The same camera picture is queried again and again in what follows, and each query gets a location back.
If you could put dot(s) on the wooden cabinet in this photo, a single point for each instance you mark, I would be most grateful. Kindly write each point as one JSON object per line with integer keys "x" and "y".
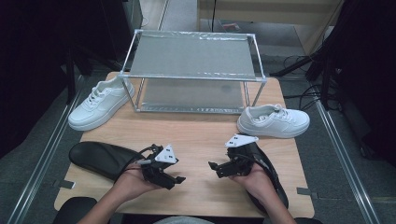
{"x": 267, "y": 12}

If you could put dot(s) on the black curtain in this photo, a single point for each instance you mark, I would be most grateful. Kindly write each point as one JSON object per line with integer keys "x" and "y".
{"x": 367, "y": 77}

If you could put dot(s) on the person's left hand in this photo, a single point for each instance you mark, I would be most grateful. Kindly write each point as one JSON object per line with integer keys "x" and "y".
{"x": 132, "y": 182}

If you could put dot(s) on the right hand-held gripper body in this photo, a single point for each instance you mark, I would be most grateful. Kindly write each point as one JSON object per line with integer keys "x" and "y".
{"x": 241, "y": 157}

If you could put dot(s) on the white sneaker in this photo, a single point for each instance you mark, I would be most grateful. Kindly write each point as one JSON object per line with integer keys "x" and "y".
{"x": 98, "y": 107}
{"x": 274, "y": 123}

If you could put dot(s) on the metal floor rail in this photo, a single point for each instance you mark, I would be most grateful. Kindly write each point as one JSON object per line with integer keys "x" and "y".
{"x": 345, "y": 161}
{"x": 46, "y": 155}

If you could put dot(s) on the black stand leg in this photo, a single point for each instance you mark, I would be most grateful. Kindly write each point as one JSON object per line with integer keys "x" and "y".
{"x": 291, "y": 67}

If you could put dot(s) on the grey tape strip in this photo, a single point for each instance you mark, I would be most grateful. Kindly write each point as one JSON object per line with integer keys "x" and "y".
{"x": 306, "y": 192}
{"x": 65, "y": 184}

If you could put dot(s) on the metal shoe rack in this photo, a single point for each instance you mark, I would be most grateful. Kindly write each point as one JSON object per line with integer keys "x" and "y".
{"x": 191, "y": 57}

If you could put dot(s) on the black chair armrest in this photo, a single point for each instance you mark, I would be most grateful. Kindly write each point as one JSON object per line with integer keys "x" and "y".
{"x": 73, "y": 211}

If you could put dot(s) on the person's right hand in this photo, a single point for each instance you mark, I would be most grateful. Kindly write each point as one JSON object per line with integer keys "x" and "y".
{"x": 255, "y": 183}

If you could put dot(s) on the black slipper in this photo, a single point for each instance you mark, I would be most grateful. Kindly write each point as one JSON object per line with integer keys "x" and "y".
{"x": 99, "y": 157}
{"x": 280, "y": 189}

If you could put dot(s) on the person's grey clothing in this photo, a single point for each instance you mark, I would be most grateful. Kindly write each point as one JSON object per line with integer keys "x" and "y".
{"x": 183, "y": 221}

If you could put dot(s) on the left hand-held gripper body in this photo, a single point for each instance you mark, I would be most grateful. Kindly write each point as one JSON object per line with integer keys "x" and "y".
{"x": 162, "y": 155}

